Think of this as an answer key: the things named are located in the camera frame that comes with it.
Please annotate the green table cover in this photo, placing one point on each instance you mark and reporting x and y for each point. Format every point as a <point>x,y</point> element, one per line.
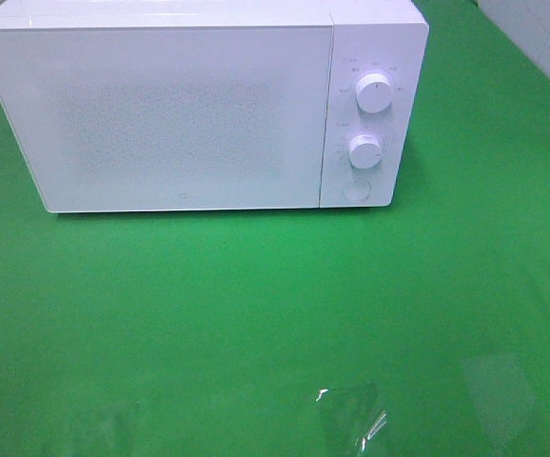
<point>211,333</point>

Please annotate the white dial knob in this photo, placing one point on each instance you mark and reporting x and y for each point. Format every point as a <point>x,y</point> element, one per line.
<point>374,92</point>
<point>365,152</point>

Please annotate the white microwave door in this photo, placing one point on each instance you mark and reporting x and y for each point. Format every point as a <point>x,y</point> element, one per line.
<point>169,119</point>

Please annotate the white microwave oven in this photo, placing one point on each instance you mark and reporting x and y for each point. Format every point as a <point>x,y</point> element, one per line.
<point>389,36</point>

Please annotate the round white door button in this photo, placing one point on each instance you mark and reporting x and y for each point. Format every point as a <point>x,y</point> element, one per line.
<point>357,191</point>

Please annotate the clear tape patch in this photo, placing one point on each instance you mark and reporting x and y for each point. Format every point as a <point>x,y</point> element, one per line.
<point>354,420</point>

